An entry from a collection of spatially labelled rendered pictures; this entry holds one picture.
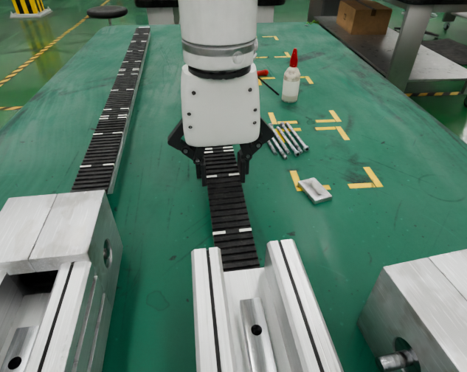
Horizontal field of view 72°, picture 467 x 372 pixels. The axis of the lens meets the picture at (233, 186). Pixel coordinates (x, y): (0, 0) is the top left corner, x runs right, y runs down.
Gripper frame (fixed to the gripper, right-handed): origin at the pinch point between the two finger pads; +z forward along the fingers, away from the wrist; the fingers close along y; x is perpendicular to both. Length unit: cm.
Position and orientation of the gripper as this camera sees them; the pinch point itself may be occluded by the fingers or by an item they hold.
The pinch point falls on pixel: (222, 169)
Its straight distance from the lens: 47.7
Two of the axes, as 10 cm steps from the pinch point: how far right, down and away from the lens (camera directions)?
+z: 0.0, 7.8, 6.3
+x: 1.4, 6.2, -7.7
